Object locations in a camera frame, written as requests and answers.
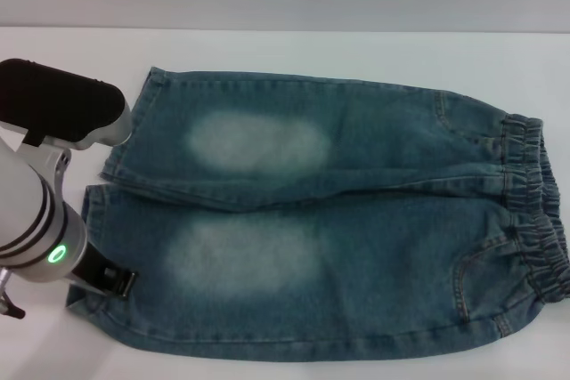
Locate blue washed denim shorts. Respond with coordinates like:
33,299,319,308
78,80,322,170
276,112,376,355
65,66,570,351

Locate metal connector with thin cable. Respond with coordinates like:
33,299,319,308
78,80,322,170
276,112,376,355
0,265,27,319

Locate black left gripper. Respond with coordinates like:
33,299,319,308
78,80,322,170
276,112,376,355
69,243,140,301

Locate silver black wrist camera box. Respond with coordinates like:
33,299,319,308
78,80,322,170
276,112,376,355
0,58,134,152

